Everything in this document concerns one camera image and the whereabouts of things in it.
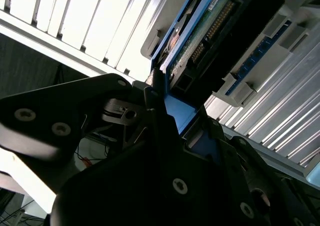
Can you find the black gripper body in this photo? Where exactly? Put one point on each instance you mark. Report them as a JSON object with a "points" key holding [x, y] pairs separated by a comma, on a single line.
{"points": [[112, 198]]}

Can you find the hard disk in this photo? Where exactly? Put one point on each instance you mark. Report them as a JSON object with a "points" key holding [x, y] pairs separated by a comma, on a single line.
{"points": [[200, 36]]}

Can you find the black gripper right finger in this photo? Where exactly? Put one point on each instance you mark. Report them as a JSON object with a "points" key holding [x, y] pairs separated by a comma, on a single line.
{"points": [[237, 161]]}

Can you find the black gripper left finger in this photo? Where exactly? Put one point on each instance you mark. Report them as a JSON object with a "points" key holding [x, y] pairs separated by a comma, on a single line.
{"points": [[62, 103]]}

